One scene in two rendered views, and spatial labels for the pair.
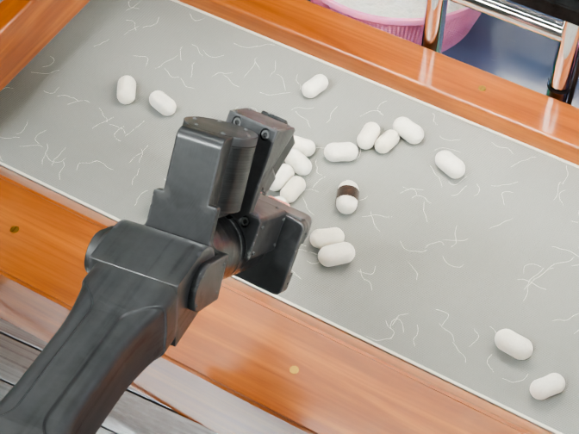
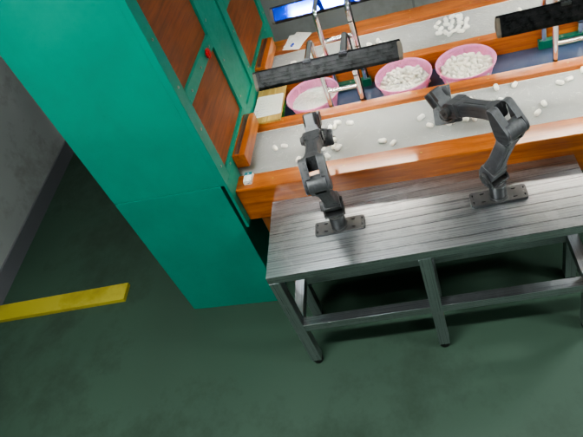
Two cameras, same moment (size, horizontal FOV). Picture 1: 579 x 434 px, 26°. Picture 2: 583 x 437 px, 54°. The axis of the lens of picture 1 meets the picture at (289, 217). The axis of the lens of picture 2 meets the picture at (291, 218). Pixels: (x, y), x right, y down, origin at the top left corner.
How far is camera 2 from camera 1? 1.37 m
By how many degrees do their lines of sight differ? 10
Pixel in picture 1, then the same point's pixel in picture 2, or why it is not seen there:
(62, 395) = (313, 147)
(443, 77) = (337, 109)
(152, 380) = not seen: hidden behind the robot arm
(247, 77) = (298, 133)
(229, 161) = (313, 116)
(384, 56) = (324, 113)
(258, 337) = (333, 165)
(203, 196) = (313, 123)
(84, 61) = (261, 149)
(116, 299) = (311, 138)
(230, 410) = (336, 180)
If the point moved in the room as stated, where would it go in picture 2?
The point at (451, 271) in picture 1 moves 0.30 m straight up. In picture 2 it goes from (363, 138) to (345, 81)
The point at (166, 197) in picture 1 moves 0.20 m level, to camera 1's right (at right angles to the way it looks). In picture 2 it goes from (307, 127) to (352, 102)
